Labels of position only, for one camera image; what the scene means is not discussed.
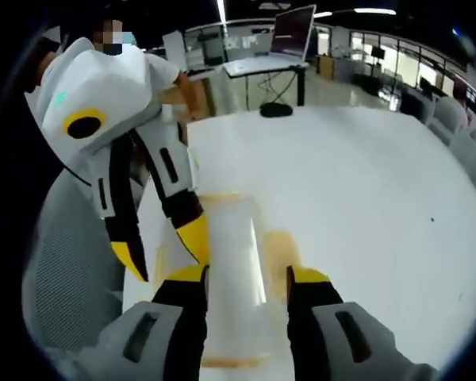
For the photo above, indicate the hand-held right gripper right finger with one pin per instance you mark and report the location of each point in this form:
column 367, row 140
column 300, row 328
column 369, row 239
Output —
column 341, row 341

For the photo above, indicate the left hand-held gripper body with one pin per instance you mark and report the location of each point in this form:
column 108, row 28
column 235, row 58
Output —
column 103, row 87

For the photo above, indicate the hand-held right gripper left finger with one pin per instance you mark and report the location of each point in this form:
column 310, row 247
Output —
column 158, row 341

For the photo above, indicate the clear plastic container yellow buckles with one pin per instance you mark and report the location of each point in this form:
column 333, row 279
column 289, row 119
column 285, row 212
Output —
column 234, row 278

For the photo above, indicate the person's white shirt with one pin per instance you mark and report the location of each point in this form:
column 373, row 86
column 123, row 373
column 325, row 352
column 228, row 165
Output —
column 164, row 71

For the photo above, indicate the grey mesh office chair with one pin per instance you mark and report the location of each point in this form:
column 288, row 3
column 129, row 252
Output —
column 71, row 258

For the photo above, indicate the black computer mouse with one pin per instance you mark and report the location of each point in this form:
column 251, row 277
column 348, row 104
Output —
column 276, row 110

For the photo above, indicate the black side table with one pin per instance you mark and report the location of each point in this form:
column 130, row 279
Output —
column 301, row 87

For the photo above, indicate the silver laptop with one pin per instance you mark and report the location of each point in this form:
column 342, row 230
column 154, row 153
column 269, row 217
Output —
column 293, row 35

